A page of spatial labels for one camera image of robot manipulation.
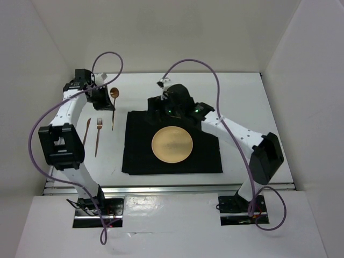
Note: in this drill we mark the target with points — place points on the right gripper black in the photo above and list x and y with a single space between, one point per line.
155 104

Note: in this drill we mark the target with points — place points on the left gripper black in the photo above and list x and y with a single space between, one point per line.
106 105

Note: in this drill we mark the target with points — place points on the copper spoon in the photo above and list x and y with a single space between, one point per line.
114 93

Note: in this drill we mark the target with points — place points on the copper knife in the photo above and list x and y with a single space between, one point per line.
86 131

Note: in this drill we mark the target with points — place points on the yellow plate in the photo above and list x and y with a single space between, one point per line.
172 144

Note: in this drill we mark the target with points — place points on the black cloth placemat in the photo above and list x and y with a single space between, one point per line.
138 157

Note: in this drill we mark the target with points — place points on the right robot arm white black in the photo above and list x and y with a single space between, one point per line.
262 153

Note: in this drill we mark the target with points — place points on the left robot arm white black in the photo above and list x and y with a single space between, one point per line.
62 147

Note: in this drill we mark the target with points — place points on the copper fork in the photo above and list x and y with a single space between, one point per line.
99 127

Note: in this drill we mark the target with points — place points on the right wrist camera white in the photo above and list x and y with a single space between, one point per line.
164 83

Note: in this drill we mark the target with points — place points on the aluminium front rail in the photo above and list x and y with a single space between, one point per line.
50 190

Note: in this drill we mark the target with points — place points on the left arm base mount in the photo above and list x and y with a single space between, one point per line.
88 217

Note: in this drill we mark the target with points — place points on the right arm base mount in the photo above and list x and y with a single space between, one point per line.
234 211

